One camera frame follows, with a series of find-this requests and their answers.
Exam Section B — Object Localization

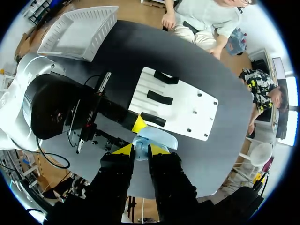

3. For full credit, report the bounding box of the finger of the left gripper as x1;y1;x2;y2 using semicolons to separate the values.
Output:
92;128;132;153
95;95;149;133

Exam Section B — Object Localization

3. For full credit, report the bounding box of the black cable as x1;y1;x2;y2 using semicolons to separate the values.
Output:
35;137;71;170

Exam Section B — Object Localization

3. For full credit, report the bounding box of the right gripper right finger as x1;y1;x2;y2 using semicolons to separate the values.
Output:
147;143;198;200

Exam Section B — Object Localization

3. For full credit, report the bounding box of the person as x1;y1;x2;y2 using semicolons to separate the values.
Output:
161;0;258;60
238;67;290;139

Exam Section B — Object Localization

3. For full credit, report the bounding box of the grey slotted basket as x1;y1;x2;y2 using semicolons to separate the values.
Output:
37;5;120;63

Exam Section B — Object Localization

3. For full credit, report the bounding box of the light blue earbud case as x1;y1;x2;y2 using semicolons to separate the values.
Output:
132;126;178;162

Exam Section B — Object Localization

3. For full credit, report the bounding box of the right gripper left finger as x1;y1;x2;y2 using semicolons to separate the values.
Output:
87;143;136;197

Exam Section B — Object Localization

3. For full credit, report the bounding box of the white plate with black stands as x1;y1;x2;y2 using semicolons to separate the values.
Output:
127;67;219;142

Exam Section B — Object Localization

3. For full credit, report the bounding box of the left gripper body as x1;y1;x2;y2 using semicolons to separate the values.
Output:
22;71;113;155

